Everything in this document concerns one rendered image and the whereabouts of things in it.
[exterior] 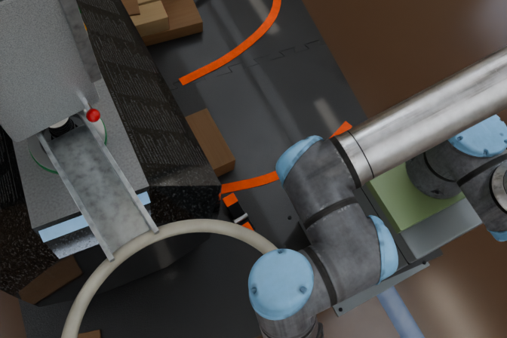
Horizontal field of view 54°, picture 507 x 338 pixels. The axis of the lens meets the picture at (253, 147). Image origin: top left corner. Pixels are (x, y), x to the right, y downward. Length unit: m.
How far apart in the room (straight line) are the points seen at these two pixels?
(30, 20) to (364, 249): 0.69
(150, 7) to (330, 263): 2.11
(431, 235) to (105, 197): 0.92
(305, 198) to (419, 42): 2.35
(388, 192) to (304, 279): 0.86
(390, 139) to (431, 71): 2.19
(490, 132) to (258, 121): 1.37
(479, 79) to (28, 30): 0.76
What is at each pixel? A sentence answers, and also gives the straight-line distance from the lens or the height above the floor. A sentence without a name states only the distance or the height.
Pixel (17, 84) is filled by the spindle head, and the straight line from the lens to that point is 1.10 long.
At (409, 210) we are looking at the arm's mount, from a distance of 1.52.
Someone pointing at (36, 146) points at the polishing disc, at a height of 0.88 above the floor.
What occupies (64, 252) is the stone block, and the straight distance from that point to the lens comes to 1.56.
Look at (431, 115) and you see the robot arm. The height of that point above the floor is 1.60.
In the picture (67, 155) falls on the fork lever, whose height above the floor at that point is 1.08.
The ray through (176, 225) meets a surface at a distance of 1.14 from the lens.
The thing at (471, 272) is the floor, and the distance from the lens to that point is 2.56.
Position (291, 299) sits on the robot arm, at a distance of 0.68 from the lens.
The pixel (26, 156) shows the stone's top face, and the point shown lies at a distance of 1.61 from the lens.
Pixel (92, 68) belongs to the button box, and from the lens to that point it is 1.14.
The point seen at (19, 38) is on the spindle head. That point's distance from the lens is 1.01.
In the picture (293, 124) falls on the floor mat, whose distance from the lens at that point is 2.52.
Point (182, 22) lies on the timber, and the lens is 2.72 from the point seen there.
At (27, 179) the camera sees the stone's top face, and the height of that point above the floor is 0.83.
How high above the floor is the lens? 2.22
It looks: 65 degrees down
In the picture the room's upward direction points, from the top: 12 degrees clockwise
